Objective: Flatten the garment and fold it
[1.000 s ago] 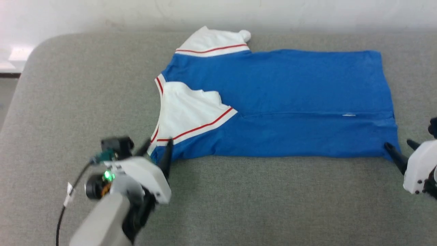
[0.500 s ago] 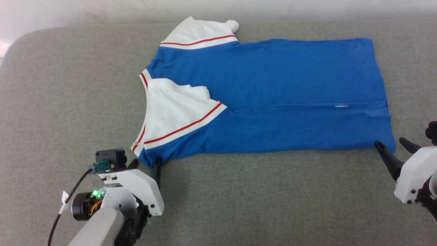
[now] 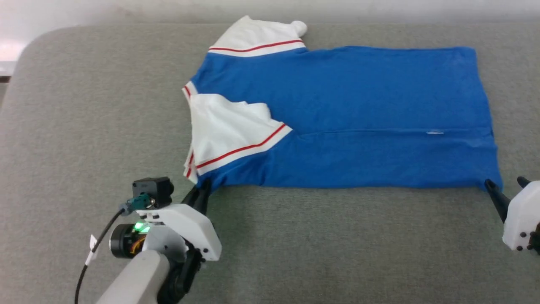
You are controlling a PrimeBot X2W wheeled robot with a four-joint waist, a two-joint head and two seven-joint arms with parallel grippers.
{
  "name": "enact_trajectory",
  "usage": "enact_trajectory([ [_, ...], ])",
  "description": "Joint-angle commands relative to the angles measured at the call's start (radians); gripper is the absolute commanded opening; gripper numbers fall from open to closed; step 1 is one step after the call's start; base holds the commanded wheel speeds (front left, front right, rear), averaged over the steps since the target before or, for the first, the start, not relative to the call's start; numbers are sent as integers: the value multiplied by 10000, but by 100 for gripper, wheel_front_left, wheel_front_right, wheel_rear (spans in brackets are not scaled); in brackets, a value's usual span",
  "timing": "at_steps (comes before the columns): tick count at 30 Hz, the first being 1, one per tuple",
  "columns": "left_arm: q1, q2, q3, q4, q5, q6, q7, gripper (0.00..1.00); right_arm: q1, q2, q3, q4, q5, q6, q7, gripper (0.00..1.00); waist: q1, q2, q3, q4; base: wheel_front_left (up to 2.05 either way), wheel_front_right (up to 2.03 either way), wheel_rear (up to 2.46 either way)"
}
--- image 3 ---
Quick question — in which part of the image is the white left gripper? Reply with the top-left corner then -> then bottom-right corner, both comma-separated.
136,179 -> 222,261

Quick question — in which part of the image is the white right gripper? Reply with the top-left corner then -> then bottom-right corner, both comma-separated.
484,176 -> 540,256

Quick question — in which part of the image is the blue white red-striped garment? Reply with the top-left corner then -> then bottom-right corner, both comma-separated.
182,16 -> 503,193

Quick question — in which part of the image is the black cable with teal plug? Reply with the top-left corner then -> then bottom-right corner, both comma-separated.
75,193 -> 155,304

